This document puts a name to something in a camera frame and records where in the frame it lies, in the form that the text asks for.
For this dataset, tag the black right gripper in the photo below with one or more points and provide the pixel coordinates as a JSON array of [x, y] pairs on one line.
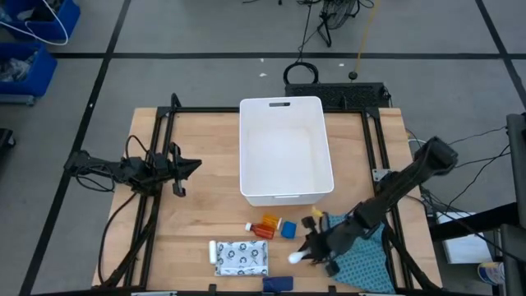
[[337, 240]]

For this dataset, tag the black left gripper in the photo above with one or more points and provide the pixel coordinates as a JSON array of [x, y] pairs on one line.
[[176, 164]]

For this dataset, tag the small blue container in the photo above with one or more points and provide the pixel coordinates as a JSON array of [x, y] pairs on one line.
[[289, 229]]

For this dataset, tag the amber pill bottle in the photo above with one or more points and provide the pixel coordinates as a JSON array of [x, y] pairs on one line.
[[271, 220]]

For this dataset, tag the red medicine bottle white cap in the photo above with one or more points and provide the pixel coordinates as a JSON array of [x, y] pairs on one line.
[[261, 231]]

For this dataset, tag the white patterned pouch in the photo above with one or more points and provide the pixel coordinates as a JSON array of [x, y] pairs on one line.
[[242, 258]]

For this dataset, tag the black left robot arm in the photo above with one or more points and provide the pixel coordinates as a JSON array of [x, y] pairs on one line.
[[123, 168]]

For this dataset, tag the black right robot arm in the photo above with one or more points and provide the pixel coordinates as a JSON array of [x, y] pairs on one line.
[[402, 181]]

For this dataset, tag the white plastic bin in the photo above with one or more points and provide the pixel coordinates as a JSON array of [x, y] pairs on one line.
[[283, 156]]

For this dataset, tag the blue storage bin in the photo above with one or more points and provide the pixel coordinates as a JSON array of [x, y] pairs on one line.
[[72, 16], [41, 76]]

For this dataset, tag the yellow tag on gripper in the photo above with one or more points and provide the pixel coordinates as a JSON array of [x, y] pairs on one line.
[[316, 212]]

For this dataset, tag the dark blue block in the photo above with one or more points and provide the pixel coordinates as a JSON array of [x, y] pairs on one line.
[[278, 283]]

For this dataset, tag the teal patterned cloth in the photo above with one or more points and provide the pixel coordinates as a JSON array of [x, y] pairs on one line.
[[365, 267]]

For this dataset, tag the white box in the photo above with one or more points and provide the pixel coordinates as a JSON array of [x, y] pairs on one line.
[[464, 242]]

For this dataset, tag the black perforated box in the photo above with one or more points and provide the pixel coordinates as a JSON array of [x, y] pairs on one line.
[[337, 95]]

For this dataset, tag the black beam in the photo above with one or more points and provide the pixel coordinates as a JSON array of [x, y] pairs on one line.
[[472, 224]]

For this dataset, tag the white printed can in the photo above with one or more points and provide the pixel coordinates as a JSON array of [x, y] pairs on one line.
[[491, 272]]

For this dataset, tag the black floor object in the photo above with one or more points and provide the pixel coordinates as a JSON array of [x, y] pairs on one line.
[[5, 140]]

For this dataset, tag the black floor stand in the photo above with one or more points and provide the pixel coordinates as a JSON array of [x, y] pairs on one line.
[[326, 35]]

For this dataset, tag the clear plastic bags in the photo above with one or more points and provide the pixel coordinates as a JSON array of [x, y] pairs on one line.
[[14, 67]]

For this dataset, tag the black aluminium table frame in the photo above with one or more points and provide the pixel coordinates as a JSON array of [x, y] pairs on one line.
[[205, 109]]

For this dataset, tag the grey post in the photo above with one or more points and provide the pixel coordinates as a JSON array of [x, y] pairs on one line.
[[517, 164]]

